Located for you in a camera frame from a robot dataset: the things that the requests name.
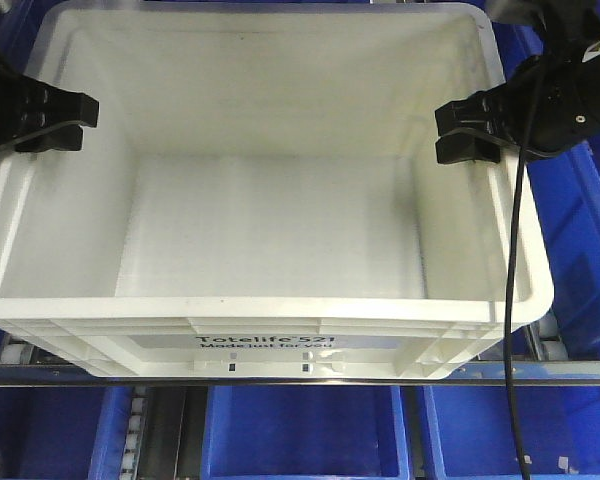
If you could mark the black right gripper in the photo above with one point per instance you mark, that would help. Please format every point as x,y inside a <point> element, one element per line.
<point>567,111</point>

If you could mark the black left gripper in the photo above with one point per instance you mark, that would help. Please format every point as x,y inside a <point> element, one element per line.
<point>20,95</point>

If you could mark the white plastic tote bin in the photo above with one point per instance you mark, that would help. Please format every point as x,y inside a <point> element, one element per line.
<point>261,195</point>

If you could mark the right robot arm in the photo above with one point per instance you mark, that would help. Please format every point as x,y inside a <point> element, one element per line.
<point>560,25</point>

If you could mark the roller track shelf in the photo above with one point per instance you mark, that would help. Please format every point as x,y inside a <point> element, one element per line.
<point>545,340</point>
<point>16,351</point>

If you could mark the blue bin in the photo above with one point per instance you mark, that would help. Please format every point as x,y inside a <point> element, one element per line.
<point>63,433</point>
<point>466,432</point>
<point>305,432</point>

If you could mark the blue bin lower centre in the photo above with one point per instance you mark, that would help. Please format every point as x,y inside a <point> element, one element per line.
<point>305,432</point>

